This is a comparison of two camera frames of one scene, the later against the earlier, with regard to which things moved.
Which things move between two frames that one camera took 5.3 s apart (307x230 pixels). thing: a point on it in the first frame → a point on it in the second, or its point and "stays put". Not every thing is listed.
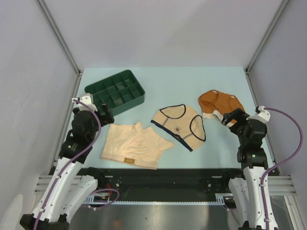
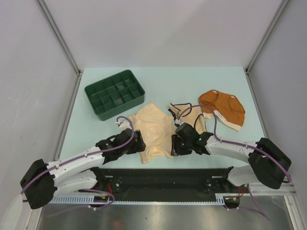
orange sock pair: [216, 103] stays put
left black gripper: [106, 119] → [138, 146]
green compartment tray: [121, 91] stays put
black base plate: [173, 184] stays put
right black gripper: [238, 114] → [176, 149]
